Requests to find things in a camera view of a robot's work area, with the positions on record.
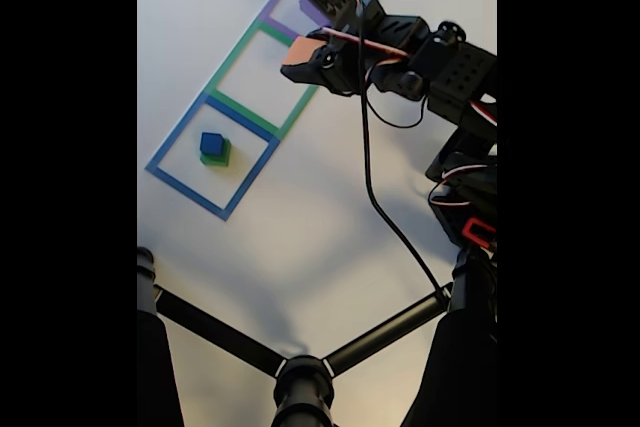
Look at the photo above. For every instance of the large orange cube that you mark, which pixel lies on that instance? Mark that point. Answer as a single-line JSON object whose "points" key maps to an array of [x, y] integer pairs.
{"points": [[299, 49]]}

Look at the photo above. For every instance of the large purple cube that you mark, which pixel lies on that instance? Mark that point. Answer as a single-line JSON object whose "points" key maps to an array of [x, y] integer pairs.
{"points": [[310, 9]]}

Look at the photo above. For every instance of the small blue cube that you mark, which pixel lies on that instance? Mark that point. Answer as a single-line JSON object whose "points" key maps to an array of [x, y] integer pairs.
{"points": [[211, 142]]}

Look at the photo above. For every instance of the medium green cube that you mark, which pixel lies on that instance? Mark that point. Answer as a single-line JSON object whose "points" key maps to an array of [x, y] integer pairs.
{"points": [[222, 157]]}

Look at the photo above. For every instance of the red clamp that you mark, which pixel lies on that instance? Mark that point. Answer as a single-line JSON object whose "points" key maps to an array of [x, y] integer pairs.
{"points": [[470, 232]]}

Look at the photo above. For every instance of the black tripod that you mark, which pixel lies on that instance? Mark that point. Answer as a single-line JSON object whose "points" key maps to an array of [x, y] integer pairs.
{"points": [[300, 387]]}

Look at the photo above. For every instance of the green square tape frame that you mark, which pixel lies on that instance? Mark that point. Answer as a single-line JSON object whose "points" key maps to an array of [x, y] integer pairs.
{"points": [[240, 107]]}

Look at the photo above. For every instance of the blue square tape frame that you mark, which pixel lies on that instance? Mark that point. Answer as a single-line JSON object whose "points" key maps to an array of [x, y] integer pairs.
{"points": [[190, 194]]}

